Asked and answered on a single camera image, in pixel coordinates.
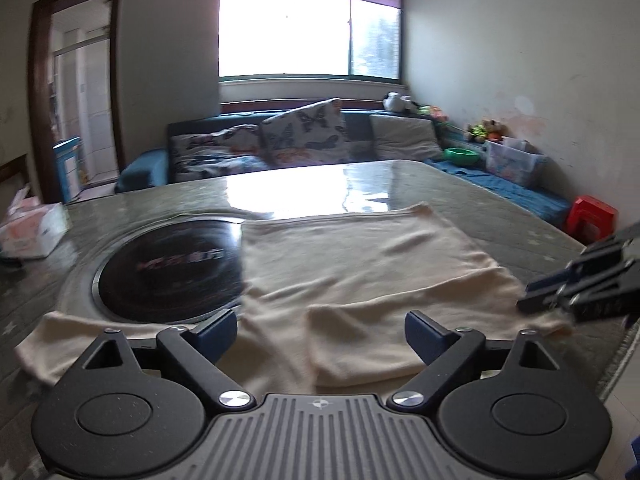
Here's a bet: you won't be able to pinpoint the clear plastic storage box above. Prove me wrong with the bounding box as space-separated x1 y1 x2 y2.
482 136 548 188

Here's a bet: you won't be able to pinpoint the grey cushion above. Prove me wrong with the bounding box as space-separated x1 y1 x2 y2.
369 114 443 162

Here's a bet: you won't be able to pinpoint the cream pants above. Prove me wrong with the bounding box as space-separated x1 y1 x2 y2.
15 201 576 401

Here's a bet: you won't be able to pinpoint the round black induction cooktop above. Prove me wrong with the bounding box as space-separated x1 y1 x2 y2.
57 210 248 326

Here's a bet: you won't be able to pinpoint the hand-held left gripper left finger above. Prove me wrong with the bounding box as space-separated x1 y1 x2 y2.
82 308 256 408

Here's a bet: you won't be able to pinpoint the blue corner sofa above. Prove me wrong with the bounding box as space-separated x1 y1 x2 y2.
114 107 573 226

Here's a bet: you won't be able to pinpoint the green plastic bowl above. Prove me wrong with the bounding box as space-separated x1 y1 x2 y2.
442 146 480 166

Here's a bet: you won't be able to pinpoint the pink white tissue box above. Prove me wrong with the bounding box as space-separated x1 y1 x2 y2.
0 185 70 261

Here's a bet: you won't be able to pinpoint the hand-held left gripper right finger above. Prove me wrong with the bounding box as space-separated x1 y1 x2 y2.
387 310 561 408

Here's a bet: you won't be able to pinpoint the dark wooden door frame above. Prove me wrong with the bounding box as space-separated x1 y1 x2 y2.
27 0 126 206

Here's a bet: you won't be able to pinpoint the window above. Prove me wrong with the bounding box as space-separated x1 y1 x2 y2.
218 0 403 83

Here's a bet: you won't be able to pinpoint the panda plush toy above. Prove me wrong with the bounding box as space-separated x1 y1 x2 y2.
382 91 418 113

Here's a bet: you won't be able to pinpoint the blue white small cabinet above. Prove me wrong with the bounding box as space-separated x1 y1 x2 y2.
52 136 83 202

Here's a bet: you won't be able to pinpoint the group of small plush toys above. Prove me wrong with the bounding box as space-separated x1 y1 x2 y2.
467 119 506 143

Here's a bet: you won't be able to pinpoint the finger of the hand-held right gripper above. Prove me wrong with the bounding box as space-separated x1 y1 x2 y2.
525 225 640 296
517 262 640 323

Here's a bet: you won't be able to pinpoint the red plastic stool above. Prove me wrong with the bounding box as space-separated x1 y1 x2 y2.
565 195 619 243

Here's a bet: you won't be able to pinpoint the blue towel blanket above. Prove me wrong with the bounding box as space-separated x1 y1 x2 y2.
425 157 571 221

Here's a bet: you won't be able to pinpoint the large butterfly print cushion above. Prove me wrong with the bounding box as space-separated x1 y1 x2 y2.
261 97 351 167

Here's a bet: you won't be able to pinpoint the blue butterfly print pillow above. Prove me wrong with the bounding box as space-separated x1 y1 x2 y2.
172 152 271 183

